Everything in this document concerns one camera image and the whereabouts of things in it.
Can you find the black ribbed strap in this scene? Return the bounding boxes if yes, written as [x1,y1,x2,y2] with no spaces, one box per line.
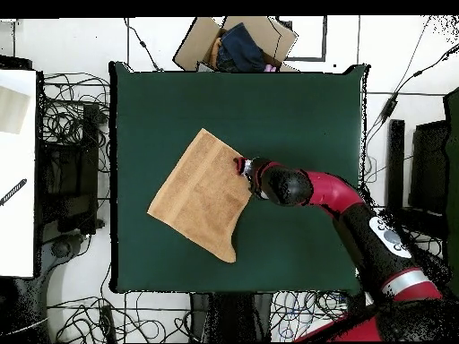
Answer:
[0,177,29,208]

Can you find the black metal frame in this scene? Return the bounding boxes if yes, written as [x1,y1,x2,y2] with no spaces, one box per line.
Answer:
[385,118,451,239]

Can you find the dark green fabric sheet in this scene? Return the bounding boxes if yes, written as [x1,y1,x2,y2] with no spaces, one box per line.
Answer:
[426,87,459,305]

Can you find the black cable with inline plug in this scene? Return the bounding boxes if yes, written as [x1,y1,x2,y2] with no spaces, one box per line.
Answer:
[123,17,164,73]

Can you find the beige cardboard piece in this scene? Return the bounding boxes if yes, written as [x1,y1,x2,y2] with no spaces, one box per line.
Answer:
[0,85,30,135]

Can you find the orange cloth item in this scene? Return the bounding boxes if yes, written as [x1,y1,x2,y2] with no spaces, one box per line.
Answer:
[209,37,222,68]

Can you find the white desk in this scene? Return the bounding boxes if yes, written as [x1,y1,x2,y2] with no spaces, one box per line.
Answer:
[0,68,38,279]

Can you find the black cable with adapter block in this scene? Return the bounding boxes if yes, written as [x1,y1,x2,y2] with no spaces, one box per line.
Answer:
[363,42,459,151]

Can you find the brown cardboard box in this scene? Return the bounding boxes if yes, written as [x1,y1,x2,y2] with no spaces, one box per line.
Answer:
[172,15,299,73]

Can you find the tan terry towel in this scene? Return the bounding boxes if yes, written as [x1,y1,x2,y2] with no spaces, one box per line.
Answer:
[146,127,254,264]

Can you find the dark blue jeans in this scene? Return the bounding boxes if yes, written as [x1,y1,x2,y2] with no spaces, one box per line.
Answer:
[215,21,266,73]

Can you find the black metal stand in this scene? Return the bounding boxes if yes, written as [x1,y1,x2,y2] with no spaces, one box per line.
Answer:
[35,102,102,236]

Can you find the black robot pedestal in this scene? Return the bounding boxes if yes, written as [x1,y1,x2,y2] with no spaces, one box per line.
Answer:
[189,292,273,343]

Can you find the dark green table cloth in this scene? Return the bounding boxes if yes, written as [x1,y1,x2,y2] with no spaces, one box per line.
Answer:
[108,61,370,295]

